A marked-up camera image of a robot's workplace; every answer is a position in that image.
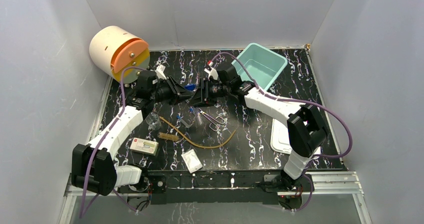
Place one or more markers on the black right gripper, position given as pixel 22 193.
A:
pixel 204 98

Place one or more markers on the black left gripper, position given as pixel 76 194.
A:
pixel 174 90

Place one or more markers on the amber rubber tube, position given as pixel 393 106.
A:
pixel 196 144

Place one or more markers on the mint green plastic bin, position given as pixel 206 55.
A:
pixel 262 64

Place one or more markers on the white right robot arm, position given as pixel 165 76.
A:
pixel 305 125

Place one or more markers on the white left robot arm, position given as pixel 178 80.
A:
pixel 92 167

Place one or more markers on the blue capped tube middle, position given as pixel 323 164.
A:
pixel 196 113

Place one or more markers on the clear glass beaker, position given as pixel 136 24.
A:
pixel 153 122

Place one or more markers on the blue capped tube left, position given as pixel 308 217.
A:
pixel 183 122

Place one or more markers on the white red slide box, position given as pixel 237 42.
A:
pixel 144 146

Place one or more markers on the white orange cylinder drum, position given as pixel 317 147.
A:
pixel 113 49

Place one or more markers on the white paper packet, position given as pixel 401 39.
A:
pixel 192 161

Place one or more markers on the white plastic bin lid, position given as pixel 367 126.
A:
pixel 279 141

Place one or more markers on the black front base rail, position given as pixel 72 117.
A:
pixel 223 186

